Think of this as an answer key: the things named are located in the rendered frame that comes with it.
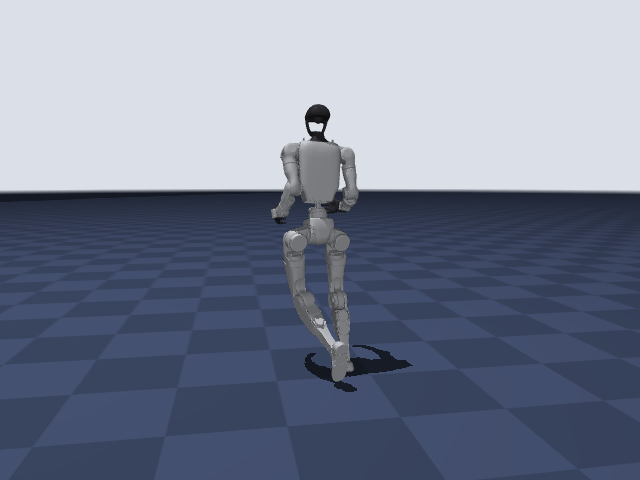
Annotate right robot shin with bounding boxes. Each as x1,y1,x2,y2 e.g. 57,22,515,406
331,291,350,361

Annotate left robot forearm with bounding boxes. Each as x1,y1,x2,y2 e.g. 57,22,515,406
271,182,295,219

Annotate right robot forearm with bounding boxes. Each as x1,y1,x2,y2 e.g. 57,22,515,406
339,188,359,212

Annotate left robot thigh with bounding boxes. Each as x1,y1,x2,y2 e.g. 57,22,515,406
283,226,315,308

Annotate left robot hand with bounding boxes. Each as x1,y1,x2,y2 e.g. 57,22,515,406
271,203,286,224

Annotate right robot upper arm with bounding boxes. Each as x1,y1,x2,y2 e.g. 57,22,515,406
339,146,358,200

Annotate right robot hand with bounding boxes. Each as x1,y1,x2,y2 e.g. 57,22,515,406
321,197,347,214

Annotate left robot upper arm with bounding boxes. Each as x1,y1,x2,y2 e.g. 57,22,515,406
280,143,303,196

